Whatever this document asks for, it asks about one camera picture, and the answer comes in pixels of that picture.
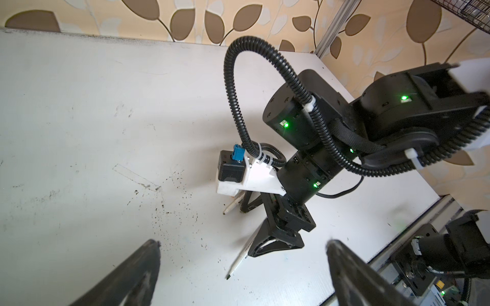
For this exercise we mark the side wire basket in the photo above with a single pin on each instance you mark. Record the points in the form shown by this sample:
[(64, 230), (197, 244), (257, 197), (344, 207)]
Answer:
[(474, 12)]

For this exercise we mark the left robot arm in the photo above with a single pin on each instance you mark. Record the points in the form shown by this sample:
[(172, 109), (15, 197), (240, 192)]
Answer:
[(461, 252)]

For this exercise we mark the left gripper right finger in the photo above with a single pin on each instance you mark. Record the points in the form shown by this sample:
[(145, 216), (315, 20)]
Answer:
[(355, 282)]

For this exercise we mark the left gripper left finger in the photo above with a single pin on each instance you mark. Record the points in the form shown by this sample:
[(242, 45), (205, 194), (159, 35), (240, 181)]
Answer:
[(133, 282)]

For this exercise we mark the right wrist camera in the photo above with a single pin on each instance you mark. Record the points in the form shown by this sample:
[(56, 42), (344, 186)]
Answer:
[(248, 175)]

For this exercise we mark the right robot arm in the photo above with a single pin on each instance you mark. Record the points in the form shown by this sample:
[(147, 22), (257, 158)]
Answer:
[(402, 122)]

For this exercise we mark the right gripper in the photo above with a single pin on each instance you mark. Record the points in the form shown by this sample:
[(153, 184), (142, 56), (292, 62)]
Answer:
[(285, 218)]

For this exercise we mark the thin white pen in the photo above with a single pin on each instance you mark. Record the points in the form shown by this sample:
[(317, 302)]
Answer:
[(242, 255)]

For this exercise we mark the white pen with black print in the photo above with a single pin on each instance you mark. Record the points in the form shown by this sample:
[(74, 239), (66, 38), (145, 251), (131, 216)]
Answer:
[(235, 202)]

